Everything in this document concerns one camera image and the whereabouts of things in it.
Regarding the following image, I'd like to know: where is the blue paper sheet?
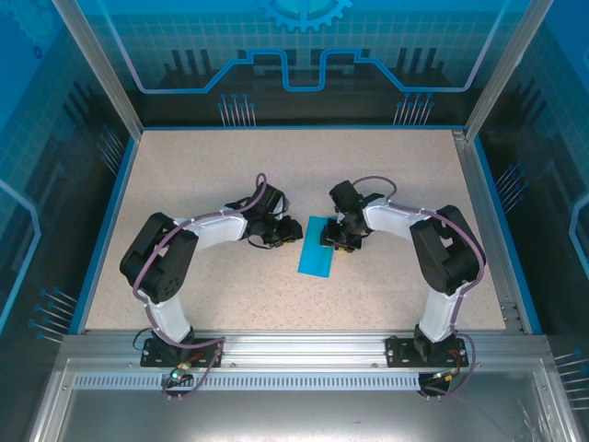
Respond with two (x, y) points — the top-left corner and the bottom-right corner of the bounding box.
(296, 215), (341, 279)

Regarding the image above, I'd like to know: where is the aluminium mounting rail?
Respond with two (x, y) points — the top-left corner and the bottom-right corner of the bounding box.
(59, 329), (551, 372)

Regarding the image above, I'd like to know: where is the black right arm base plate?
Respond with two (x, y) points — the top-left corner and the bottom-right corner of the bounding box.
(385, 334), (470, 369)

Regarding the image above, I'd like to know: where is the aluminium side rail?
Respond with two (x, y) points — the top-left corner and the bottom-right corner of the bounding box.
(452, 129), (526, 333)

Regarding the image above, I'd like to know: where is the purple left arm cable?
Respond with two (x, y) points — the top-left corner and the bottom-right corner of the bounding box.
(132, 172), (272, 398)

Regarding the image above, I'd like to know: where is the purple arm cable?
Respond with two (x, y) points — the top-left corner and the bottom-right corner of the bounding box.
(132, 172), (272, 398)
(353, 176), (488, 398)

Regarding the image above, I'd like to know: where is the slotted metal cable duct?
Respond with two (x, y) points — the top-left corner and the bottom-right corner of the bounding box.
(72, 372), (424, 392)

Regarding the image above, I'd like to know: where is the cable connector with green light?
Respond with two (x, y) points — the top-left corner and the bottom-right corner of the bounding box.
(168, 362), (195, 384)
(431, 367), (462, 384)

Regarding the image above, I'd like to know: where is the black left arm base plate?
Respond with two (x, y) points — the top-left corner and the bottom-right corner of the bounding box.
(140, 337), (225, 369)

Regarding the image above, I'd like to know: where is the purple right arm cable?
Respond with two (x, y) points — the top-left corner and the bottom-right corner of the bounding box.
(353, 176), (488, 398)

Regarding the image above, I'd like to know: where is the metal tray frame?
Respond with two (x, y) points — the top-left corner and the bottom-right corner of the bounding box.
(25, 356), (585, 442)

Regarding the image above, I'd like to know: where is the aluminium frame post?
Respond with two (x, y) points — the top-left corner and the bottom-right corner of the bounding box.
(52, 0), (144, 140)
(463, 0), (557, 142)

